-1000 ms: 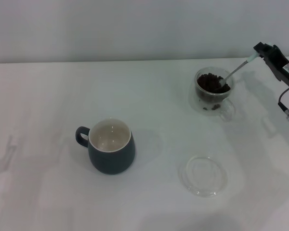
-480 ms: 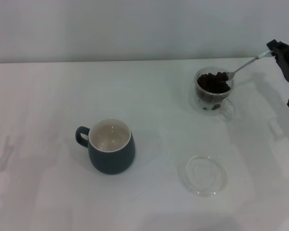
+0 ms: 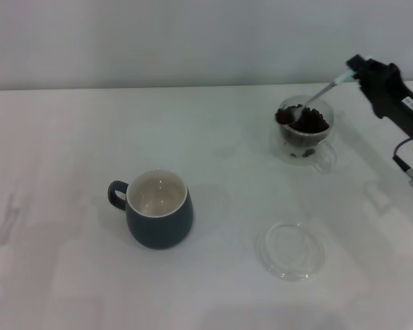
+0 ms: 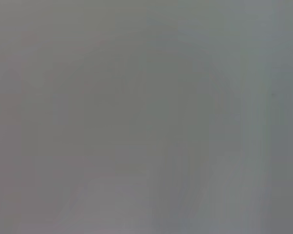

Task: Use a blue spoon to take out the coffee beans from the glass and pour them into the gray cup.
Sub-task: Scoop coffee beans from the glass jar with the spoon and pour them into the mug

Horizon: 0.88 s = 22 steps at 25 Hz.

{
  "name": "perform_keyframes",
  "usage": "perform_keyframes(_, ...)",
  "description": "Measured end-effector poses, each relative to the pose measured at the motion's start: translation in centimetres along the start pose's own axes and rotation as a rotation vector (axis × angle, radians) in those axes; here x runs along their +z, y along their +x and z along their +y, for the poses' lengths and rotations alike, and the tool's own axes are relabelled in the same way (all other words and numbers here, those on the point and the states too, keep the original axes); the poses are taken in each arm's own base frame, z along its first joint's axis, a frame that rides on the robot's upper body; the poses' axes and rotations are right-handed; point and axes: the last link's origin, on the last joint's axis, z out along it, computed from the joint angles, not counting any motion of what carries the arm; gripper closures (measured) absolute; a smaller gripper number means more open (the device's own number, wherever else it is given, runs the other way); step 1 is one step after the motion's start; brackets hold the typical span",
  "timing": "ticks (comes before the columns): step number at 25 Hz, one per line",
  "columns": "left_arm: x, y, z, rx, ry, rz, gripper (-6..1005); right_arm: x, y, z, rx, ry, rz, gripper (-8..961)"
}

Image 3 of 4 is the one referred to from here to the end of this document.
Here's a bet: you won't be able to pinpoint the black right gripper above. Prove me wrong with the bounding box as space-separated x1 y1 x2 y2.
346 54 413 132

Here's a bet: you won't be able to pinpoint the steel spoon with light-blue handle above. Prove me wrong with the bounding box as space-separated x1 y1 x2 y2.
275 54 374 125

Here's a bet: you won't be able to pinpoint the dark roasted coffee beans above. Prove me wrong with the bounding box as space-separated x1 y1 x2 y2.
275 102 330 159

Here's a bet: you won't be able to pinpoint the dark blue ceramic mug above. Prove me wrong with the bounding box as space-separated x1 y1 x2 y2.
107 167 195 250

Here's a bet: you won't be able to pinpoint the clear glass saucer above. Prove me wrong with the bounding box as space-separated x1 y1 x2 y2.
254 221 326 283
268 120 337 168

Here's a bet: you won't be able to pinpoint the clear double-wall glass cup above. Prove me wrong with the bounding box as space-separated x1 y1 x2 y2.
276 94 337 174

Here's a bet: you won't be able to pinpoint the black wrist cable with plug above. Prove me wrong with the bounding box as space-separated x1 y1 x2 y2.
392 135 413 188

